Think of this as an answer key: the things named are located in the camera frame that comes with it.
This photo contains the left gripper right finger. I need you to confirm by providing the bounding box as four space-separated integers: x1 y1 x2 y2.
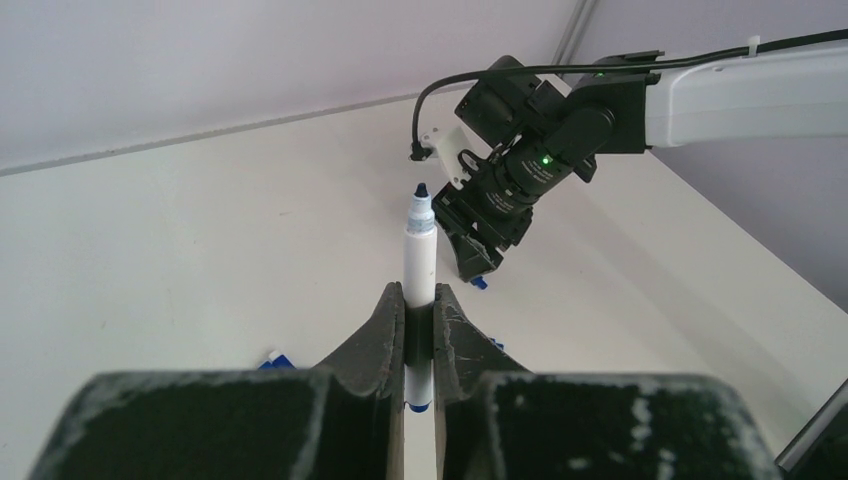
432 283 525 406

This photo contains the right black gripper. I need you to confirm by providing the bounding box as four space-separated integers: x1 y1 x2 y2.
433 185 534 282

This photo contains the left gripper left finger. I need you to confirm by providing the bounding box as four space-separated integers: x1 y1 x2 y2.
316 282 405 399

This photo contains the white marker pen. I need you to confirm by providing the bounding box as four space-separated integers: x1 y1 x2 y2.
402 183 438 413

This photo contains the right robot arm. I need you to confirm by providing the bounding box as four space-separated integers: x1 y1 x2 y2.
421 45 847 282

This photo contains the right black camera cable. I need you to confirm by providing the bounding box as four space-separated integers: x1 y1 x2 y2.
409 27 848 162

